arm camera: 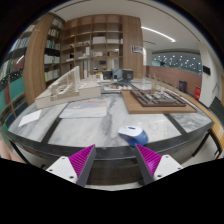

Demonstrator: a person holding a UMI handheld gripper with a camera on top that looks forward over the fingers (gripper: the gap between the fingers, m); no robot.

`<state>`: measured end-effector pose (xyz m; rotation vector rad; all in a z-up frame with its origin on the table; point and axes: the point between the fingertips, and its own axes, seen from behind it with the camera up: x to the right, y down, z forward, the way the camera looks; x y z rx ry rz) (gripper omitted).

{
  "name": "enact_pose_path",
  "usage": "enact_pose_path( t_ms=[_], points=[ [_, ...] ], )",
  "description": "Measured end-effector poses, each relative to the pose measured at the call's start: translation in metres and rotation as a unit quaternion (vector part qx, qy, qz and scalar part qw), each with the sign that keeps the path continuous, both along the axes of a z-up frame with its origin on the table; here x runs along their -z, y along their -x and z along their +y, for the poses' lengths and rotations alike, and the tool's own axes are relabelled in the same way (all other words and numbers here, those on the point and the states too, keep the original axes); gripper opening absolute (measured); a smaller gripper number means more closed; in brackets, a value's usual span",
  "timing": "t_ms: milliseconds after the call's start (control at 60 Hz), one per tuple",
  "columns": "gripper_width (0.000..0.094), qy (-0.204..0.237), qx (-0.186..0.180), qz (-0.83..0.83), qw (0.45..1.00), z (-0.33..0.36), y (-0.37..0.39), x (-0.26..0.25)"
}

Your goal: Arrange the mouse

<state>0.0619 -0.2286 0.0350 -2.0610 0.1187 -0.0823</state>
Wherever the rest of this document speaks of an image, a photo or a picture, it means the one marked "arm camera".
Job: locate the brown architectural model on board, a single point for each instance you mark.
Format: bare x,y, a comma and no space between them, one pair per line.
156,100

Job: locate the group of small ceiling lights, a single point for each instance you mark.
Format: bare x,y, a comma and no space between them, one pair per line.
176,62

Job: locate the white paper sheet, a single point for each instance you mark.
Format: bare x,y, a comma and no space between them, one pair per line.
30,118

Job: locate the long ceiling light strip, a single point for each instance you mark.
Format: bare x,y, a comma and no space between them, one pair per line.
158,33

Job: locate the white and blue computer mouse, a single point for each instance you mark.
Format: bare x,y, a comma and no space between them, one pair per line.
133,135

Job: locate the flat white model board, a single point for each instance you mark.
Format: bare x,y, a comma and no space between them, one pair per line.
115,87

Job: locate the black wall screen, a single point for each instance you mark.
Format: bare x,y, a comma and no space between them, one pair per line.
206,70

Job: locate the wall poster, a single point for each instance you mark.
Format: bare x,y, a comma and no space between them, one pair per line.
137,49

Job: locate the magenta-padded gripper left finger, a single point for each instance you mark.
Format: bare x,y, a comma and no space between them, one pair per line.
71,168

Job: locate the wooden shelf unit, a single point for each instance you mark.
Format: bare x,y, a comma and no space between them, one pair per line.
130,33

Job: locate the cream architectural model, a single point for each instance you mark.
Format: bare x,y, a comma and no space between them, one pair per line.
70,90

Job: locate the grey architectural model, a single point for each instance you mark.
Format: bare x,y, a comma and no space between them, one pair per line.
121,74

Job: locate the red floor sign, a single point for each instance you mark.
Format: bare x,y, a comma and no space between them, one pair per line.
197,93

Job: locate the black waste bin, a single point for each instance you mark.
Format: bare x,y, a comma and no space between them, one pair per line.
183,86

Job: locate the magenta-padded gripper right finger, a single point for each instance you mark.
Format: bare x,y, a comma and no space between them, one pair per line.
156,165

